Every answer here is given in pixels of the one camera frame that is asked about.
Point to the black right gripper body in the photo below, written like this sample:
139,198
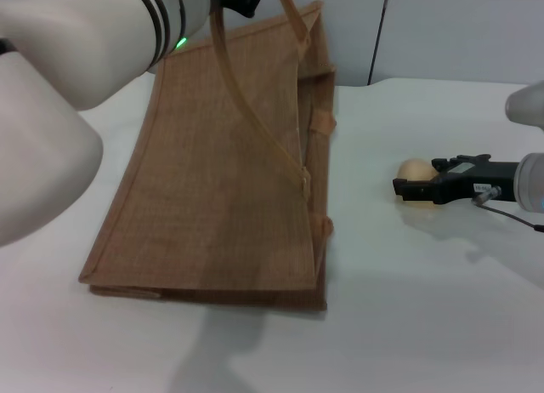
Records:
476,180

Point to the egg yolk pastry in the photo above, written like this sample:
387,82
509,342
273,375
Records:
414,169

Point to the brown woven handbag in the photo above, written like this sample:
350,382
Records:
212,176

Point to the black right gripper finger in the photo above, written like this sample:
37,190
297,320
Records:
442,164
414,189

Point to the black grey wrist camera box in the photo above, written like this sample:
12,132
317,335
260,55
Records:
527,106

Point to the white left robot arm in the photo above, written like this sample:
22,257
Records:
55,70

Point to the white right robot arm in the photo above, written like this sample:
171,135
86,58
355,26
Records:
531,180

